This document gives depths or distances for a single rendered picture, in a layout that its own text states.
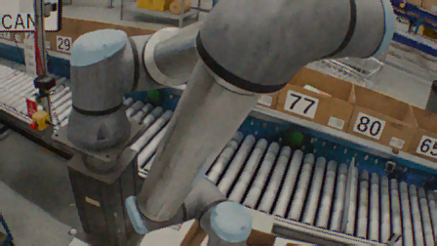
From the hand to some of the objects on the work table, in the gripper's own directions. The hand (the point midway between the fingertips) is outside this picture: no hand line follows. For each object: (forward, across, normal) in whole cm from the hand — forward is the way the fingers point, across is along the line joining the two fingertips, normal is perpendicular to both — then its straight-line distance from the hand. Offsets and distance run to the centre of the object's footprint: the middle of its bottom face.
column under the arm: (+6, -35, -31) cm, 47 cm away
